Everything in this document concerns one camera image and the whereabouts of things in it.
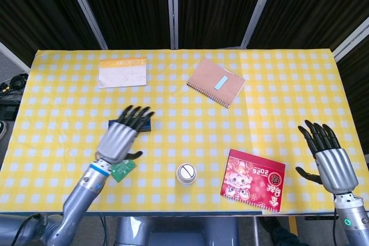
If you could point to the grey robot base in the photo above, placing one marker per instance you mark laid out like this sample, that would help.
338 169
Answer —
178 234

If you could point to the white notepad with orange header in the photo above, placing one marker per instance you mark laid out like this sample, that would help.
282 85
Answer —
121 76

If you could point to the paper cup with line mark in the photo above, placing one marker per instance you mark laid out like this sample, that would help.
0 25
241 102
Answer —
186 172

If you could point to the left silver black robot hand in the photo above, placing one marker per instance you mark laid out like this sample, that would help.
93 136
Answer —
116 142

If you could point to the yellow white checked tablecloth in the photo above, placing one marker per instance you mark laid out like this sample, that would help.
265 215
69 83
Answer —
288 99

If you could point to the brown spiral notebook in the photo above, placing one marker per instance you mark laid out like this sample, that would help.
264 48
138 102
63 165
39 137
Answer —
207 79

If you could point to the black floor box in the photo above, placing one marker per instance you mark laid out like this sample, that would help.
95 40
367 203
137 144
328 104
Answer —
7 112

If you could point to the dark blue long box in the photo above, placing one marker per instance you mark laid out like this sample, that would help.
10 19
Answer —
148 127

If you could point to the black white shoe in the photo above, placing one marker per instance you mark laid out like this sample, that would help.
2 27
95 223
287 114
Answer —
2 129

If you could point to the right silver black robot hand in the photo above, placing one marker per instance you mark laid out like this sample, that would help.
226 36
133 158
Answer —
334 168

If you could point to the green foil packet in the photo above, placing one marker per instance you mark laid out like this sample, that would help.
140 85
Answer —
124 171

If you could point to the red cartoon spiral calendar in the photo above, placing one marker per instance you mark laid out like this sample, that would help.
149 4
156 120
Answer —
250 179

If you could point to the white metal frame post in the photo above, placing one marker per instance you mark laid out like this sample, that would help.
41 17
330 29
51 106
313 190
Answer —
259 9
86 9
351 41
14 56
173 9

